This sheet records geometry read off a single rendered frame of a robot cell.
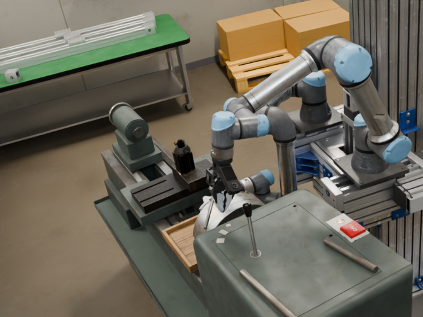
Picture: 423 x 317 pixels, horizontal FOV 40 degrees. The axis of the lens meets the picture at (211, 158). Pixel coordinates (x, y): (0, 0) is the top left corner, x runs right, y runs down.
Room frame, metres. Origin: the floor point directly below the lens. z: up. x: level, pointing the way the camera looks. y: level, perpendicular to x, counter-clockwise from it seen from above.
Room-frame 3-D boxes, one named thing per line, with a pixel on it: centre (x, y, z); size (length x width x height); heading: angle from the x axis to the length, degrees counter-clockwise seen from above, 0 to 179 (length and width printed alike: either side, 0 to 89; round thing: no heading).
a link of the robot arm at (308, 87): (2.43, -0.53, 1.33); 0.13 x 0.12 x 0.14; 61
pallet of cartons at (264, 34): (5.81, -1.01, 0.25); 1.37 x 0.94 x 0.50; 98
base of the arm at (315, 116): (2.43, -0.53, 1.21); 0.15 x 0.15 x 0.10
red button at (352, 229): (1.45, -0.41, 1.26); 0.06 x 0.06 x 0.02; 22
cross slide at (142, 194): (2.39, 0.19, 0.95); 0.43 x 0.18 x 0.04; 112
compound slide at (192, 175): (2.39, 0.12, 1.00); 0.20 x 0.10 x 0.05; 22
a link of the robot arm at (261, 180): (2.10, -0.19, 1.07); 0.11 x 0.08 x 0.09; 112
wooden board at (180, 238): (2.03, 0.06, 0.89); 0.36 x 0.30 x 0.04; 112
